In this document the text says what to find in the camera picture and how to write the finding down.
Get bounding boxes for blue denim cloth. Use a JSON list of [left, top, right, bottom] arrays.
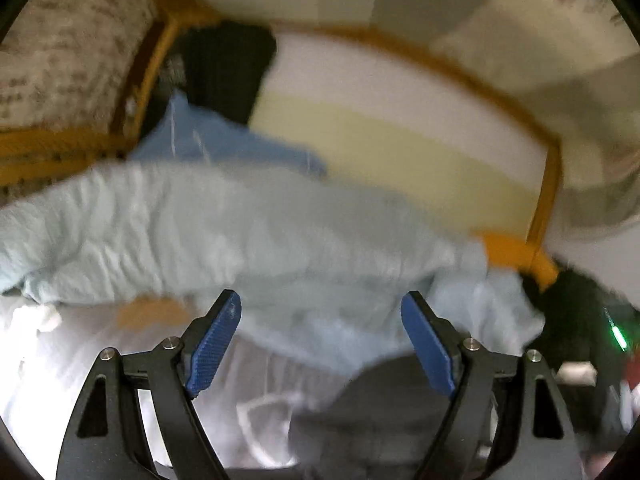
[[130, 90, 328, 181]]

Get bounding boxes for light blue cloth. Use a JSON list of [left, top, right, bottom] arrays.
[[430, 260, 547, 361]]

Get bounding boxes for pale grey-green garment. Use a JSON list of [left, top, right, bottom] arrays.
[[0, 162, 501, 376]]

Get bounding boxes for wooden bed frame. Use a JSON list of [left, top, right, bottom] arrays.
[[0, 10, 563, 246]]

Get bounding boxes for black hanging cloth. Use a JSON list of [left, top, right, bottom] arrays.
[[175, 22, 278, 126]]

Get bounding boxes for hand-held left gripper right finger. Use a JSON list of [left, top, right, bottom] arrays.
[[400, 290, 583, 480]]

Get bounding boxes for pale patchwork quilt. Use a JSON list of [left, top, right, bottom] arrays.
[[175, 0, 640, 301]]

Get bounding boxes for black cloth pile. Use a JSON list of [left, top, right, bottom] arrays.
[[520, 267, 626, 441]]

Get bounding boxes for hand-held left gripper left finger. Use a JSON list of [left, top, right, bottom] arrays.
[[55, 289, 243, 480]]

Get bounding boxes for orange cloth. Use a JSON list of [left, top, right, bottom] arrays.
[[472, 230, 560, 291]]

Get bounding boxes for white and yellow foam pad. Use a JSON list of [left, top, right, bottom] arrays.
[[247, 30, 551, 241]]

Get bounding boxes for dark grey large garment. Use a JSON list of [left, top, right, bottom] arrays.
[[287, 355, 501, 480]]

